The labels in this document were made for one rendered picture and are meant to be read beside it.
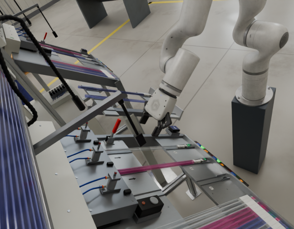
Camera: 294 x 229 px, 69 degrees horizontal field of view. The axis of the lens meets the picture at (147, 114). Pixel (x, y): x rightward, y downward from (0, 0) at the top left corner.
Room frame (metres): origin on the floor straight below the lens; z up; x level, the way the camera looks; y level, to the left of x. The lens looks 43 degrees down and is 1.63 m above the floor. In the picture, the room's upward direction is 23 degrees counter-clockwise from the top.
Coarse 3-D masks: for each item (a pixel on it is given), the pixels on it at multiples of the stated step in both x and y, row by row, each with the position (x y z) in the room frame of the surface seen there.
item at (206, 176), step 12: (168, 144) 0.62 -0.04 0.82; (180, 144) 0.63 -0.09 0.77; (180, 156) 0.54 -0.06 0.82; (192, 156) 0.54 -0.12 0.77; (192, 168) 0.46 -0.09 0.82; (204, 168) 0.47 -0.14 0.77; (216, 168) 0.47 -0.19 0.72; (204, 180) 0.39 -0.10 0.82; (216, 180) 0.39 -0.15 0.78; (228, 180) 0.40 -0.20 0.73; (204, 192) 0.34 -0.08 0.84; (216, 192) 0.33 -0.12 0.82; (228, 192) 0.33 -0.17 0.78; (240, 192) 0.33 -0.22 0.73; (216, 204) 0.29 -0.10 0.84
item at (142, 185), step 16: (112, 144) 0.58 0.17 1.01; (112, 160) 0.48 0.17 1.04; (128, 160) 0.49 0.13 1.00; (128, 176) 0.41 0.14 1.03; (144, 176) 0.41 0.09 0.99; (144, 192) 0.34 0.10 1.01; (160, 192) 0.34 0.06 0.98; (128, 224) 0.24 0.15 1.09; (144, 224) 0.23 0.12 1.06; (160, 224) 0.23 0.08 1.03
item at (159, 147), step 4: (120, 148) 0.55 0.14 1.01; (124, 148) 0.55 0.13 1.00; (128, 148) 0.55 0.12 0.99; (132, 148) 0.55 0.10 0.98; (136, 148) 0.55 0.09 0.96; (140, 148) 0.56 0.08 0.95; (144, 148) 0.56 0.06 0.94; (148, 148) 0.56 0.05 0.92; (152, 148) 0.57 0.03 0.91; (156, 148) 0.57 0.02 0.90; (160, 148) 0.57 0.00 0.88; (164, 148) 0.58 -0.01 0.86; (168, 148) 0.58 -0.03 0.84; (172, 148) 0.59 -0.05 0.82; (176, 148) 0.60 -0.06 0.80; (108, 152) 0.52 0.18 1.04; (112, 152) 0.52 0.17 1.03; (116, 152) 0.53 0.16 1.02; (120, 152) 0.53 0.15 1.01
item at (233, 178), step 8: (184, 136) 0.70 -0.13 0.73; (192, 144) 0.63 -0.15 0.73; (200, 152) 0.58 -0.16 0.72; (208, 160) 0.52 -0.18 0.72; (224, 168) 0.45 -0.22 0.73; (232, 176) 0.40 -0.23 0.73; (240, 184) 0.36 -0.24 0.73; (248, 192) 0.32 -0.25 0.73; (272, 208) 0.24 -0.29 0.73; (280, 216) 0.21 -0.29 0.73; (288, 224) 0.18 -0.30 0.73
